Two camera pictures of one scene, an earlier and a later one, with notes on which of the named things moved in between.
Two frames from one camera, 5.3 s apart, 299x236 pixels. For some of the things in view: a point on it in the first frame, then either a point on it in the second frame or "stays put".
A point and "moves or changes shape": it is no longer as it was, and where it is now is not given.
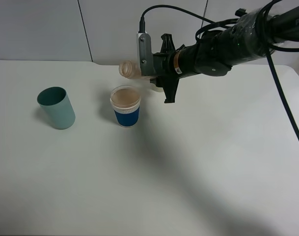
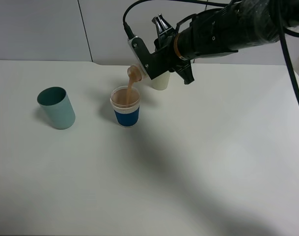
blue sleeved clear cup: x=125 y=101 stays put
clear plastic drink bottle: x=133 y=70 moves or changes shape
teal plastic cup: x=56 y=103 stays put
